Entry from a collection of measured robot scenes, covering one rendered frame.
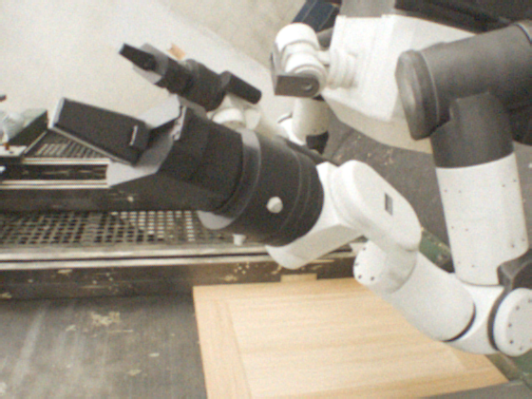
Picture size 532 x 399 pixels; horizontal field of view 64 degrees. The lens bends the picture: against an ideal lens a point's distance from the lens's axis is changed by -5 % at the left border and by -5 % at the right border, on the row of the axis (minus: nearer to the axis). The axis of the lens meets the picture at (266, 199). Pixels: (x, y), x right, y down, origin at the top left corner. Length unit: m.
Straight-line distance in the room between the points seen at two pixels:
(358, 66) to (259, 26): 5.35
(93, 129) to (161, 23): 4.28
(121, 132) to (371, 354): 0.61
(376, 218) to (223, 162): 0.15
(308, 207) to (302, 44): 0.37
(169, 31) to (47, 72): 2.30
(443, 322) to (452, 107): 0.23
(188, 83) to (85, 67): 5.43
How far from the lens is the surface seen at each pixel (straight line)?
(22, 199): 1.39
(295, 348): 0.80
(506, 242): 0.56
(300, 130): 1.06
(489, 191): 0.53
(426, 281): 0.49
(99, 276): 0.93
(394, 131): 0.65
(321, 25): 5.10
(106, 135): 0.32
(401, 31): 0.63
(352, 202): 0.39
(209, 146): 0.31
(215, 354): 0.77
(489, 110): 0.52
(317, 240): 0.41
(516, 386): 0.82
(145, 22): 4.60
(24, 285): 0.96
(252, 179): 0.34
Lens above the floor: 1.61
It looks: 22 degrees down
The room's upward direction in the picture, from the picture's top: 60 degrees counter-clockwise
